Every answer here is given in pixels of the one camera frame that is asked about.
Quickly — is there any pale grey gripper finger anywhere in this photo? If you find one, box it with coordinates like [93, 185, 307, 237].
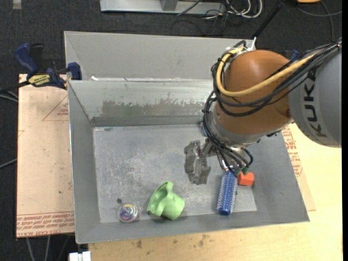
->
[183, 140, 202, 175]
[188, 158, 212, 186]

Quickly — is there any orange-red block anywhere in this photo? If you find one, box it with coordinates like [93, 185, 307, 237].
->
[237, 171, 255, 188]

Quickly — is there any blue ribbed cylinder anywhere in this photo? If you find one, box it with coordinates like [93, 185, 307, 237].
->
[216, 170, 238, 216]

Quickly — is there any green cup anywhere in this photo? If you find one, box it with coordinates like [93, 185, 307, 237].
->
[146, 181, 186, 221]

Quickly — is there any grey metal bin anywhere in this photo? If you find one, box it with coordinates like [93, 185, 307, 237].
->
[64, 30, 310, 245]

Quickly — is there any iridescent swirl ball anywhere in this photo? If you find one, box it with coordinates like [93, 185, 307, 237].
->
[117, 203, 139, 224]

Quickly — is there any brown cardboard board, red print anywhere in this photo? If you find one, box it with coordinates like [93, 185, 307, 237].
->
[16, 73, 317, 239]

